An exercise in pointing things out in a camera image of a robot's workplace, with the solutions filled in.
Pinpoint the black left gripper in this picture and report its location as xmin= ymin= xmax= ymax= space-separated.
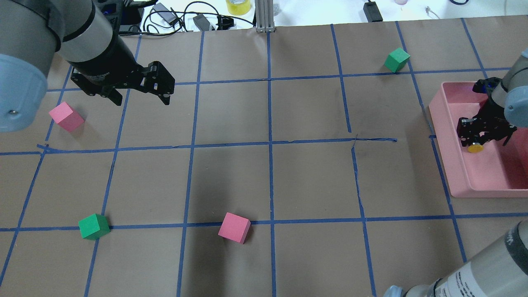
xmin=71 ymin=61 xmax=175 ymax=106

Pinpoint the pink cube centre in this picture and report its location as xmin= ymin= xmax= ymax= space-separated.
xmin=218 ymin=212 xmax=251 ymax=244

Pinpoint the pink plastic bin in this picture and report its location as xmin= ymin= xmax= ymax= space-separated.
xmin=429 ymin=82 xmax=528 ymax=198

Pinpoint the yellow push button switch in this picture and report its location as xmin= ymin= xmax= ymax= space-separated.
xmin=467 ymin=143 xmax=483 ymax=153

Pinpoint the pink cube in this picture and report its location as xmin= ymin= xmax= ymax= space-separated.
xmin=48 ymin=102 xmax=85 ymax=133
xmin=218 ymin=212 xmax=251 ymax=244

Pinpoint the aluminium frame post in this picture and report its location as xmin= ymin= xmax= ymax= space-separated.
xmin=255 ymin=0 xmax=276 ymax=33

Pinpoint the pink cube far left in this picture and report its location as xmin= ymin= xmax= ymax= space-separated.
xmin=48 ymin=102 xmax=85 ymax=133

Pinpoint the black power adapter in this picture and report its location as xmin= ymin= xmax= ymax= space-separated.
xmin=363 ymin=0 xmax=383 ymax=23

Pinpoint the green cube near bin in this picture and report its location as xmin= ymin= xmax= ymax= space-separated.
xmin=384 ymin=47 xmax=411 ymax=73

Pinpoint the green cube near base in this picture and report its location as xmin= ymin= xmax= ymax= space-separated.
xmin=78 ymin=214 xmax=111 ymax=240

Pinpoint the yellow tape roll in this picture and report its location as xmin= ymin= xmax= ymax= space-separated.
xmin=226 ymin=0 xmax=251 ymax=16

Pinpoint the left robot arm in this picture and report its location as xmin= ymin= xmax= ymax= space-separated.
xmin=0 ymin=0 xmax=175 ymax=133

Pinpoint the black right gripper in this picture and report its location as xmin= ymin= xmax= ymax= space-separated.
xmin=456 ymin=103 xmax=517 ymax=147

